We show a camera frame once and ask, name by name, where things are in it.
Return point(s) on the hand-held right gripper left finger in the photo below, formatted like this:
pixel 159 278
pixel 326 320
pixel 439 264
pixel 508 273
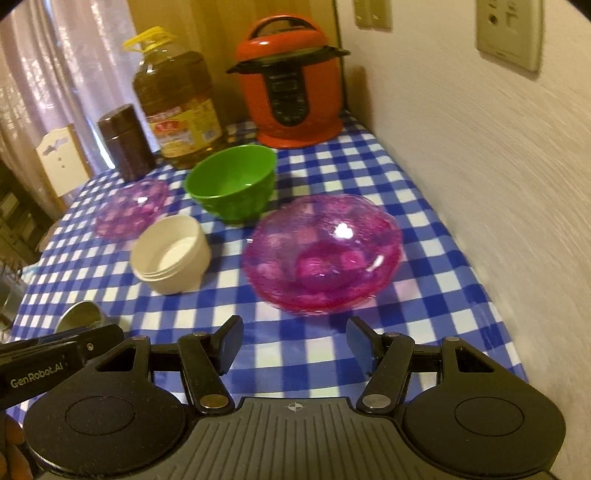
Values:
pixel 230 342

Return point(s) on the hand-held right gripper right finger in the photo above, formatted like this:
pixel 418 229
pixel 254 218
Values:
pixel 359 344

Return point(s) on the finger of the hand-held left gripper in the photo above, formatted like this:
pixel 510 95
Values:
pixel 99 344

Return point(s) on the steel bowl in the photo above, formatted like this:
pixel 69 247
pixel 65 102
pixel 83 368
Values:
pixel 81 316

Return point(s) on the large pink glass bowl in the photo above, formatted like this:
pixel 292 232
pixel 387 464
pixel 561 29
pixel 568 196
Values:
pixel 323 258

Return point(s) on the cream white bowl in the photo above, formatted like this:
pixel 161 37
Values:
pixel 171 263

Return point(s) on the small pink glass plate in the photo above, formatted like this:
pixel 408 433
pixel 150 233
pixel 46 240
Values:
pixel 131 207

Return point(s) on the green plastic bowl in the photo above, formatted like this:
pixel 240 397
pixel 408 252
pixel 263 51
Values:
pixel 233 189

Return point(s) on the person's left hand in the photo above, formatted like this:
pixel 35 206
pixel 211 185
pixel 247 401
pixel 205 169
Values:
pixel 10 450

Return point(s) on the blue white checked tablecloth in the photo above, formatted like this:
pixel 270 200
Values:
pixel 429 295

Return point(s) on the white wooden chair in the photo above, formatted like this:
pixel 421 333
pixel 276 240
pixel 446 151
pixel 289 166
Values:
pixel 62 161

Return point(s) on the brown cylindrical canister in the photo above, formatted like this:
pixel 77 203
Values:
pixel 127 143

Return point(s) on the cooking oil bottle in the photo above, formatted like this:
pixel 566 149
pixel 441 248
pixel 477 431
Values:
pixel 178 101

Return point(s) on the red electric pressure cooker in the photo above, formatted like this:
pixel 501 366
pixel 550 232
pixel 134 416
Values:
pixel 295 87

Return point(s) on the sheer curtain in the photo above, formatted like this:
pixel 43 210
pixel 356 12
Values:
pixel 60 69

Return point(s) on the beige wall light switches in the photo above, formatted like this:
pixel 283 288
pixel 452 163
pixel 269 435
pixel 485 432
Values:
pixel 371 13

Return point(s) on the beige wall socket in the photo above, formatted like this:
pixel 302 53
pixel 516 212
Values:
pixel 510 30

